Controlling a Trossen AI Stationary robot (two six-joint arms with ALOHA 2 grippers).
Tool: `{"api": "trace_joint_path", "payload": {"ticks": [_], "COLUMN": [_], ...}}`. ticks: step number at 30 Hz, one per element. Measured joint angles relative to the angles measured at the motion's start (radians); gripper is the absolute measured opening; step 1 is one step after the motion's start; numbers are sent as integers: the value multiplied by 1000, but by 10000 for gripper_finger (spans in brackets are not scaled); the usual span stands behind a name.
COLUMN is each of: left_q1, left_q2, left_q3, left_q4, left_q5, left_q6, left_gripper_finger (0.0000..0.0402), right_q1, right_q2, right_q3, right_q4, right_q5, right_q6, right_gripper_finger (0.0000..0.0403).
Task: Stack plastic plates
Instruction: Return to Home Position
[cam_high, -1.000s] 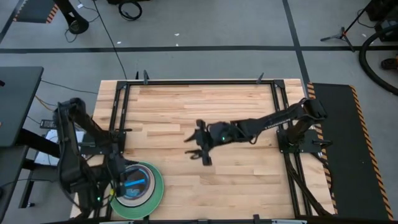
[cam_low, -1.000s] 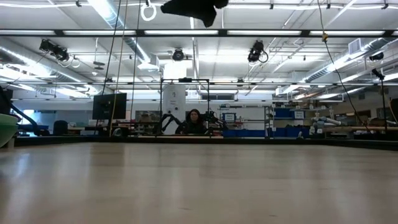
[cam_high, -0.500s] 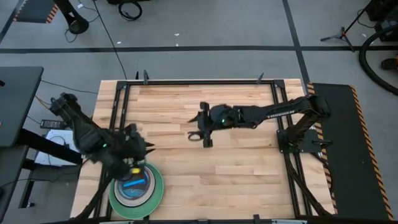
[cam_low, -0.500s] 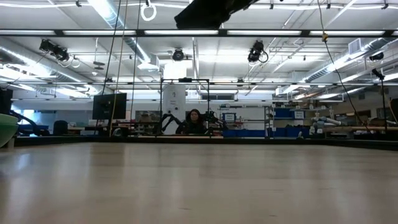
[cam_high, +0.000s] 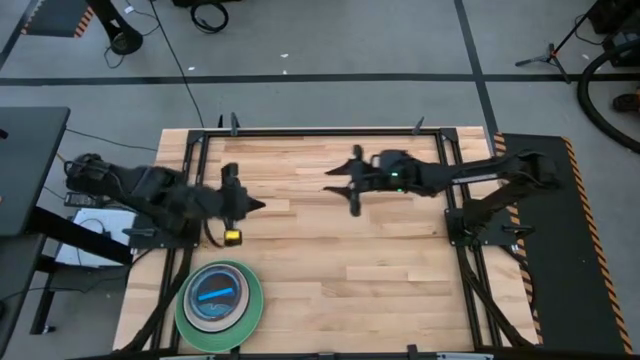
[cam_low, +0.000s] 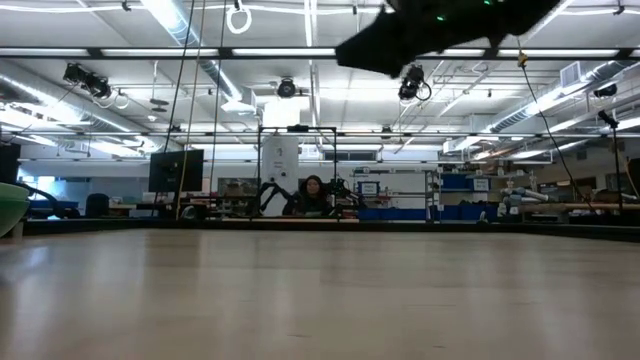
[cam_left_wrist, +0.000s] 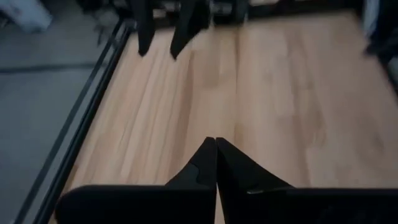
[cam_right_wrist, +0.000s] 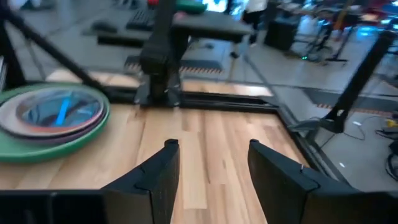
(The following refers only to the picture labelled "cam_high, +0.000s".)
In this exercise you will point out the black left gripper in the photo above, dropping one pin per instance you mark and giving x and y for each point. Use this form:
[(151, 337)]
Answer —
[(231, 200)]

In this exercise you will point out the yellow tape piece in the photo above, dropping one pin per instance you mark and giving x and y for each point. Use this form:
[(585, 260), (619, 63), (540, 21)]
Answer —
[(233, 238)]

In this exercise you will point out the black metal table frame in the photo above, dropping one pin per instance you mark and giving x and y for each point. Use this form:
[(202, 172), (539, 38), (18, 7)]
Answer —
[(350, 132)]

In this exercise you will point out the teal transparent small plate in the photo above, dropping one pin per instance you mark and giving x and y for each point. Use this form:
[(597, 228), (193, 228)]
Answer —
[(216, 294)]

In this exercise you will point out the black equipment case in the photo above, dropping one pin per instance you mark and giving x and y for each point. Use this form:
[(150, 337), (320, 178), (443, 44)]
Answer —
[(620, 30)]

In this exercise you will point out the light green large plate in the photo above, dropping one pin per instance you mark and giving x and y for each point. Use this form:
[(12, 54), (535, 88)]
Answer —
[(254, 310)]

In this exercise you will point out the black round stand base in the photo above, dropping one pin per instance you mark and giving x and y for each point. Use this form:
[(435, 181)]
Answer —
[(125, 42)]

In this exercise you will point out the person's shoe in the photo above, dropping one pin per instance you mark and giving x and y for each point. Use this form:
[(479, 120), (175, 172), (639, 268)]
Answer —
[(626, 103)]

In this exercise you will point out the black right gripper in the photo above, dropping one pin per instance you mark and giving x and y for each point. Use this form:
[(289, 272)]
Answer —
[(380, 175)]

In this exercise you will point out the black tripod stand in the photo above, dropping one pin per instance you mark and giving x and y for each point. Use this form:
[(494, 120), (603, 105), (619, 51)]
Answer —
[(551, 52)]

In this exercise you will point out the white plastic plate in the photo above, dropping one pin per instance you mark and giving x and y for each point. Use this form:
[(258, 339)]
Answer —
[(216, 329)]

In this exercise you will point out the small hazard-striped black mat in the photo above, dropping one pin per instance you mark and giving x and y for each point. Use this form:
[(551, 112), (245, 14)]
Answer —
[(55, 17)]

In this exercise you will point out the black hazard-striped floor mat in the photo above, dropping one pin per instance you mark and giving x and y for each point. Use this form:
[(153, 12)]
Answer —
[(550, 300)]

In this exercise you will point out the white paper sheet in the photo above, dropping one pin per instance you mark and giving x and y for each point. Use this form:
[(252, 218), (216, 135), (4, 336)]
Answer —
[(107, 222)]

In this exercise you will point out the black desk top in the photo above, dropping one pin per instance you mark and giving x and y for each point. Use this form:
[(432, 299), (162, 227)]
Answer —
[(30, 165)]

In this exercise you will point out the black desk crossbar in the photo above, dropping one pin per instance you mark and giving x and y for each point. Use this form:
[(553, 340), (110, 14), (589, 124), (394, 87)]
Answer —
[(75, 235)]

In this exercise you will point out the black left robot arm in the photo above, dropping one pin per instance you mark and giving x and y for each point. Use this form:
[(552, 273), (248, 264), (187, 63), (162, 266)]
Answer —
[(150, 187)]

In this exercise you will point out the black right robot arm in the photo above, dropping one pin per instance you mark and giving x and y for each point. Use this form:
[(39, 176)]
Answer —
[(475, 175)]

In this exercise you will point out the black power adapter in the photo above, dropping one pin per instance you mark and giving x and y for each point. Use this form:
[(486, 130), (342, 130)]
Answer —
[(82, 200)]

